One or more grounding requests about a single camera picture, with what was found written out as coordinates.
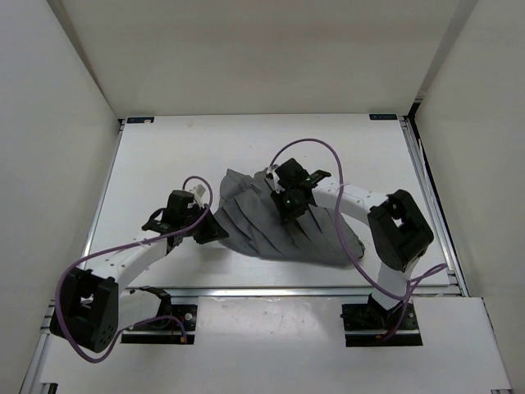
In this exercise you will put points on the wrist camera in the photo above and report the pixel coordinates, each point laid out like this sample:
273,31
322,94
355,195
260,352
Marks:
199,193
273,179

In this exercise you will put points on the white front cover board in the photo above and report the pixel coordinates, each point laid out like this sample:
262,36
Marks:
295,345

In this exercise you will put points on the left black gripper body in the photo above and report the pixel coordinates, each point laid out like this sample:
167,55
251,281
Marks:
198,231

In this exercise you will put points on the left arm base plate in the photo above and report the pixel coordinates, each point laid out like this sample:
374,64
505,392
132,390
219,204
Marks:
167,331

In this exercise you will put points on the right blue corner label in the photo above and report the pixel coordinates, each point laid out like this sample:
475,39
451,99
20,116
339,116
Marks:
382,117

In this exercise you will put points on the grey pleated skirt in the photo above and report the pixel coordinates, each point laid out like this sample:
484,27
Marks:
249,216

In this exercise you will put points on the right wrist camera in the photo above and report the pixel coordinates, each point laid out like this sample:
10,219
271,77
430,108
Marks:
273,179

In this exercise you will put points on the blue corner label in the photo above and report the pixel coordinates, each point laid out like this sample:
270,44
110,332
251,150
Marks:
140,120
382,117

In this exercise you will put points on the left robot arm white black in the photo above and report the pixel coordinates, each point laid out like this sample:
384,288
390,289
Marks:
97,303

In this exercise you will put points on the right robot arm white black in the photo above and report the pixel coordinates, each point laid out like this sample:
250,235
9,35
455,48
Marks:
400,233

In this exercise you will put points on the left blue corner label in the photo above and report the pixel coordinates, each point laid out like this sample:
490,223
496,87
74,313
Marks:
140,120

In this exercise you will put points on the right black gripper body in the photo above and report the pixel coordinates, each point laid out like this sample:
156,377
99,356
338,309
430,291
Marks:
289,205

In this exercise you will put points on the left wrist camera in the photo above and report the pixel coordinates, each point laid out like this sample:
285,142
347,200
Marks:
199,193

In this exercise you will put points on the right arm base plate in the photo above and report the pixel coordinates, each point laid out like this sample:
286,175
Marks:
364,328

